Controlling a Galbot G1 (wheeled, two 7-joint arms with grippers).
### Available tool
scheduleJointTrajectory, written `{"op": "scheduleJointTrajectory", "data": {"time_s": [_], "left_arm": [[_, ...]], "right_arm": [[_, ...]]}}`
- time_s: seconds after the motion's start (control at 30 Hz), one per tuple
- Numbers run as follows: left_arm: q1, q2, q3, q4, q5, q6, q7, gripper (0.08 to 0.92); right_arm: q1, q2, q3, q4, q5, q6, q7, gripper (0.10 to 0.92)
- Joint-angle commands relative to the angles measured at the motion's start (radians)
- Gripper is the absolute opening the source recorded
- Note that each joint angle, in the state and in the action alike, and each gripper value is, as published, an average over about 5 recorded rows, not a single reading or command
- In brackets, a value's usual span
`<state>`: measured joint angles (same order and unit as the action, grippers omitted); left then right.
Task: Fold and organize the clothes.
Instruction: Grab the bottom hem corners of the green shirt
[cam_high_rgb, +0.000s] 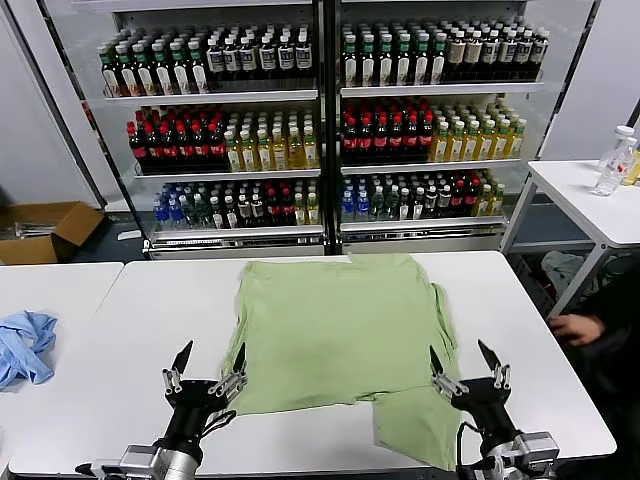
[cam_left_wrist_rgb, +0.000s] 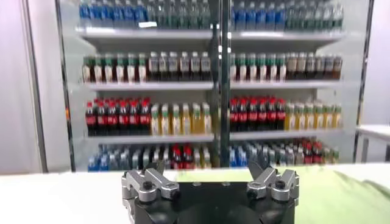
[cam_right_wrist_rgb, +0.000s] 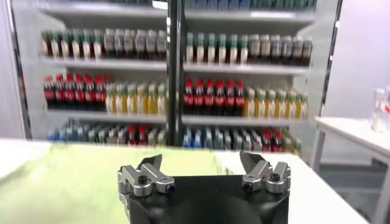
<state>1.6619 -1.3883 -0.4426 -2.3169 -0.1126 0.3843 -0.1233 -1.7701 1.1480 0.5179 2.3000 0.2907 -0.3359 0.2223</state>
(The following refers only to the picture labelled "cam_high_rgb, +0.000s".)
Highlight left beverage display cabinet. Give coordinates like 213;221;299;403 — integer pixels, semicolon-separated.
39;0;332;261

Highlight light green t-shirt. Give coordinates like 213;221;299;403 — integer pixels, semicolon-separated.
219;253;464;474

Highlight clear plastic water bottle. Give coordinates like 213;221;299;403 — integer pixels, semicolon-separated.
593;138;640;197

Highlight black laundry crate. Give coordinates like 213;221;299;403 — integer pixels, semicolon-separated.
514;252;561;321

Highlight green cap dark tea bottle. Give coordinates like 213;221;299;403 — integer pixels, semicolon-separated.
341;33;360;87
430;31;449;84
133;42;154;96
359;32;378;87
99;43;121;97
187;39;209;94
151;41;172;95
169;40;190;95
413;32;431;85
115;42;137;96
377;32;396;86
395;32;414;86

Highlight right beverage display cabinet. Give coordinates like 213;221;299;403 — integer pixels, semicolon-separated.
323;0;601;254

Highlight open cardboard box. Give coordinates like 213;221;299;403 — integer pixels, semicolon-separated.
0;200;106;265

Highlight white cap yellow tea bottle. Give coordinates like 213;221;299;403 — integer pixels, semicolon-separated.
272;127;290;170
240;128;259;172
288;127;305;170
303;126;320;169
224;129;244;173
256;128;274;171

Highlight white side table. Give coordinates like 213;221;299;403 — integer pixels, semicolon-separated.
499;158;640;321

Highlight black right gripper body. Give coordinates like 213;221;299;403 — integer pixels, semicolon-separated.
451;377;520;450

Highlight clear bottle red label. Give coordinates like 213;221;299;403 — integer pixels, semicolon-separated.
598;124;637;174

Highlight white cabinet shelf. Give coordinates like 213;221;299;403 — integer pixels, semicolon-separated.
148;223;326;240
340;157;524;176
339;81;546;98
339;215;507;234
103;88;320;105
133;167;323;181

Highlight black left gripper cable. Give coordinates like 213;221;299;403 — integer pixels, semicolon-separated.
202;407;238;437

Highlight bare person hand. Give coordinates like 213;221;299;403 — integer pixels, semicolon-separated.
548;313;606;347

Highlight beige label dark drink bottle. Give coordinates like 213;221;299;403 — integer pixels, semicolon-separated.
447;29;466;81
464;29;482;80

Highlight yellow drink bottle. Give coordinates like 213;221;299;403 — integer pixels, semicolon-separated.
622;149;640;187

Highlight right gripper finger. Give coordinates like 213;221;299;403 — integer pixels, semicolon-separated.
477;338;513;391
428;344;470;398

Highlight bundle of metal rods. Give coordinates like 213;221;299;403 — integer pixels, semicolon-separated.
0;219;59;240

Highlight green cap yellow tea bottle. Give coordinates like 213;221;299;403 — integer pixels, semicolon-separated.
493;119;511;160
508;118;526;159
463;120;480;162
478;120;495;161
432;121;450;163
448;121;465;162

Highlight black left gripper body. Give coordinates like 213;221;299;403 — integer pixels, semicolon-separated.
158;379;237;454

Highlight person dark sleeve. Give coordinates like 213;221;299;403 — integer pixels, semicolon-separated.
574;279;640;401

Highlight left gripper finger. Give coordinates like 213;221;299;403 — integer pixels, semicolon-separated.
160;340;195;397
208;341;250;400

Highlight crumpled pale grey cloth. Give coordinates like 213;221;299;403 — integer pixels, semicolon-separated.
542;249;601;306

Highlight blue label dark drink bottle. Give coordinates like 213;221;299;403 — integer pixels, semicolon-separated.
258;33;278;81
294;31;314;80
222;35;242;83
239;34;259;82
531;29;550;79
277;32;296;80
206;35;225;84
481;29;500;80
515;29;534;79
498;29;517;80

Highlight beverage display cabinet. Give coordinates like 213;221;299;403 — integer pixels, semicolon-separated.
323;0;601;254
39;0;332;261

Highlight crumpled light blue cloth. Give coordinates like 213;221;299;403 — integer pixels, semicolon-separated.
0;309;59;392

